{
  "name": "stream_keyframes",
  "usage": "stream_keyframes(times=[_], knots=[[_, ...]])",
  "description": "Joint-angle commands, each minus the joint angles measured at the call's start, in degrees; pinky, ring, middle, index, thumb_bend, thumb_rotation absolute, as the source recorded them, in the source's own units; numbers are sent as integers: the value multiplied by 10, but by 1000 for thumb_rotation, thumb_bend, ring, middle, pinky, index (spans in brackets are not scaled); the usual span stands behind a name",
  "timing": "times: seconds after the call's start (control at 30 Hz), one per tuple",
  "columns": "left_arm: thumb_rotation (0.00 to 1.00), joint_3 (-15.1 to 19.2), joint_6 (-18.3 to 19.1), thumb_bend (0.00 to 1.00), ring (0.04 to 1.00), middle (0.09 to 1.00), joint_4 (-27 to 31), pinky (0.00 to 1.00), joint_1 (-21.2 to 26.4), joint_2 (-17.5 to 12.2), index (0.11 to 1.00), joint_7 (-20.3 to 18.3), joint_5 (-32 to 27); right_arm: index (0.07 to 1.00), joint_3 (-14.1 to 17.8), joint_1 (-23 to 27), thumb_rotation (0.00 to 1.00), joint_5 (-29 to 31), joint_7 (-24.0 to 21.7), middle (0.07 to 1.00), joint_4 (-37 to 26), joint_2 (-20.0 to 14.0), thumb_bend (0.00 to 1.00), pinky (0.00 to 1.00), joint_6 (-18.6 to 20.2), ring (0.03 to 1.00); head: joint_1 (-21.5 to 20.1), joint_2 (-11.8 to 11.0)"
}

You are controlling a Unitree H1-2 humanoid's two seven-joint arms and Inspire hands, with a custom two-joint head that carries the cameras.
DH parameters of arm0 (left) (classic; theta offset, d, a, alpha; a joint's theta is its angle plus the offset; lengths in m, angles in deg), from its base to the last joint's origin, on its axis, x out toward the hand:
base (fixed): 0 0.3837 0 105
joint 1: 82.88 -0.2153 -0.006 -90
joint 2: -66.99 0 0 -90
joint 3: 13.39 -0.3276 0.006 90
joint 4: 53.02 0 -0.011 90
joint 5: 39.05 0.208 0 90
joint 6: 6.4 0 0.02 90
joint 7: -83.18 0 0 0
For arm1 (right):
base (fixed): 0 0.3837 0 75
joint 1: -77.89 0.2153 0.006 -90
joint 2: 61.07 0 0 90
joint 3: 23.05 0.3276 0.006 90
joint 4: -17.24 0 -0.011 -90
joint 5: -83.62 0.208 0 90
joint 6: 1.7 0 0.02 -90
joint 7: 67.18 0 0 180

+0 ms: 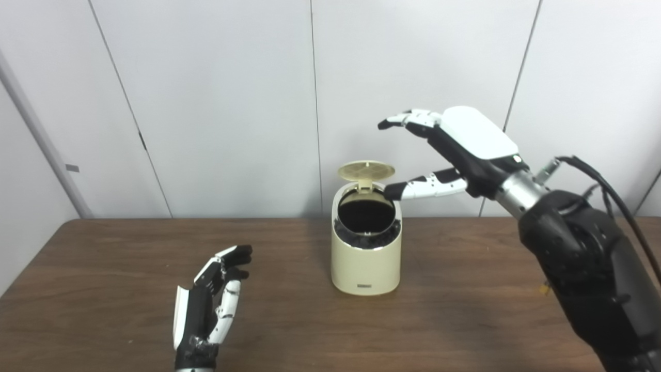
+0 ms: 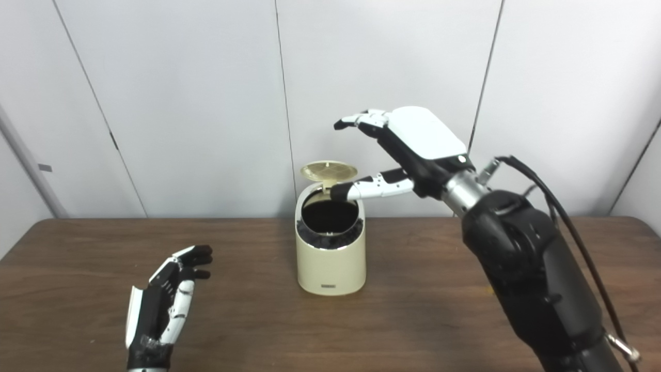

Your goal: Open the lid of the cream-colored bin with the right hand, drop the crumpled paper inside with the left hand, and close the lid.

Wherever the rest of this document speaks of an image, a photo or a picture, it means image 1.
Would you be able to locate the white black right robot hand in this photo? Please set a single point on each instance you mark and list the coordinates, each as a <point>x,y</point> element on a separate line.
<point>475,137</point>

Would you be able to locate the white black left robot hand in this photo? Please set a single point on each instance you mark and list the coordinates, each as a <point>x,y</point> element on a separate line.
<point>199,310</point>

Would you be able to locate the cream round bin lid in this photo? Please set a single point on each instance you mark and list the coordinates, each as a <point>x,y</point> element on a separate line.
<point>366,170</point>

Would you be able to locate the cream-colored round bin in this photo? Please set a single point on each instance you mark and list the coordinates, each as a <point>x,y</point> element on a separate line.
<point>365,268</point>

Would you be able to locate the black bin liner bag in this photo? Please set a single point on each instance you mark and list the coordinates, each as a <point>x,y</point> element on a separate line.
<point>366,219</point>

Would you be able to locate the black wall panel clip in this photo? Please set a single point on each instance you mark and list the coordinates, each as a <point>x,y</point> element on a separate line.
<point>143,140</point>

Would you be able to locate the small grey wall tag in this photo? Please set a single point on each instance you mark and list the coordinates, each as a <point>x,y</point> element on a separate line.
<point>72,168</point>

